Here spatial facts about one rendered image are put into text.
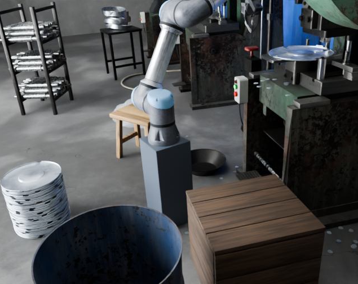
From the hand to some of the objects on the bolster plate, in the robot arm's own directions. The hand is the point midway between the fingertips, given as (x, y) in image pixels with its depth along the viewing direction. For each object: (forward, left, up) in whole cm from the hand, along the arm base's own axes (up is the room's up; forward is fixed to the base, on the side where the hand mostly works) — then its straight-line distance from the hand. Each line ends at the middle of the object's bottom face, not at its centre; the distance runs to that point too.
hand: (252, 30), depth 198 cm
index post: (-6, -51, -14) cm, 54 cm away
